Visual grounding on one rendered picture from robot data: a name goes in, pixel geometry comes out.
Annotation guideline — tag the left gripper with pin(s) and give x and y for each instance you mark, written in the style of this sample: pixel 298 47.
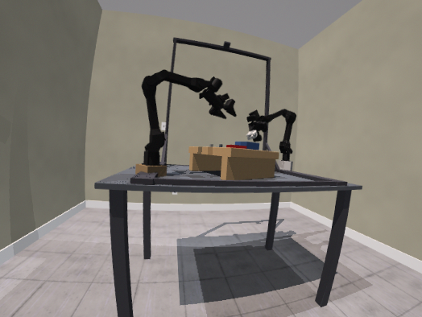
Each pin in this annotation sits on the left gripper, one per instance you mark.
pixel 253 126

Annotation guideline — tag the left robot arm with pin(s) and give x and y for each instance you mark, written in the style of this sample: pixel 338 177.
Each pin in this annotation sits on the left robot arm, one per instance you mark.
pixel 284 146

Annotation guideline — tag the blue open-top tray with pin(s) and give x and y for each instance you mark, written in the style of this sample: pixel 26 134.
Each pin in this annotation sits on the blue open-top tray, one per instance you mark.
pixel 250 145

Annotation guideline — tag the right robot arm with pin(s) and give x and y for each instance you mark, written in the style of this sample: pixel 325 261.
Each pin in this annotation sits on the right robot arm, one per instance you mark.
pixel 151 157

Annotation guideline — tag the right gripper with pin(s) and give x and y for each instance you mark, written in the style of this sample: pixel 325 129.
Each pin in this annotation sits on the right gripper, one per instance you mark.
pixel 217 105

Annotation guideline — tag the black metal overhead frame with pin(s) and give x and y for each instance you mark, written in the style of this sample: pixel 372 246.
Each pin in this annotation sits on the black metal overhead frame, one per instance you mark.
pixel 232 50

